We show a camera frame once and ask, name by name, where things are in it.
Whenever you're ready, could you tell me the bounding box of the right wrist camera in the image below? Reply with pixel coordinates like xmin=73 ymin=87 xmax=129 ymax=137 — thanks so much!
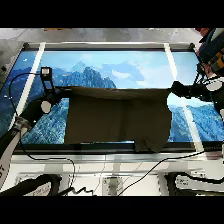
xmin=195 ymin=62 xmax=206 ymax=86

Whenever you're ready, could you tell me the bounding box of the brown garment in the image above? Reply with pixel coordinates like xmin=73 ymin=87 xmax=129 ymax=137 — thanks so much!
xmin=54 ymin=85 xmax=175 ymax=154

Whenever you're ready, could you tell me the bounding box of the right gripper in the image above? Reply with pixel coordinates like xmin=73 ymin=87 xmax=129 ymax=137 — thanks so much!
xmin=170 ymin=80 xmax=192 ymax=100

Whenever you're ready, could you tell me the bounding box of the black cable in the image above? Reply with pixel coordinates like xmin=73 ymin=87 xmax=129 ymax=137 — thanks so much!
xmin=117 ymin=150 xmax=207 ymax=197
xmin=18 ymin=135 xmax=78 ymax=193
xmin=8 ymin=71 xmax=45 ymax=126

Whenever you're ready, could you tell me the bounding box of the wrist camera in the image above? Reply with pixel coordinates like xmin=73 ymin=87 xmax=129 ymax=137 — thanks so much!
xmin=39 ymin=66 xmax=57 ymax=95
xmin=195 ymin=62 xmax=206 ymax=86

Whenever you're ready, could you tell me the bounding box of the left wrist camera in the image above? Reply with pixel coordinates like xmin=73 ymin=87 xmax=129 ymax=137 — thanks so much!
xmin=39 ymin=66 xmax=57 ymax=95

